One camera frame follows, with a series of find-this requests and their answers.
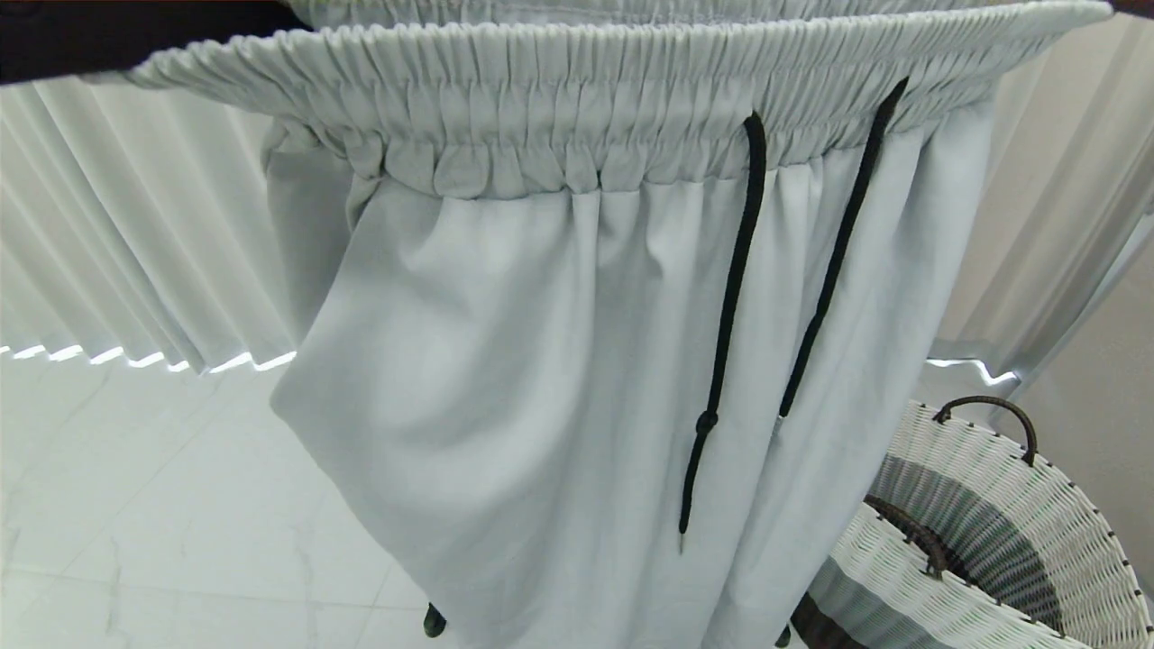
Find pale grey shorts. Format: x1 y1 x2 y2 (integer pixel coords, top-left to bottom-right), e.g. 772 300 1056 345
86 0 1114 649

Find black clothes rack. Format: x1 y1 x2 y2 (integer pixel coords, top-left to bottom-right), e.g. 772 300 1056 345
422 602 794 649

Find white laundry basket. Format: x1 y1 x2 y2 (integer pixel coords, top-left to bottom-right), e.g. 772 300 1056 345
792 395 1154 649

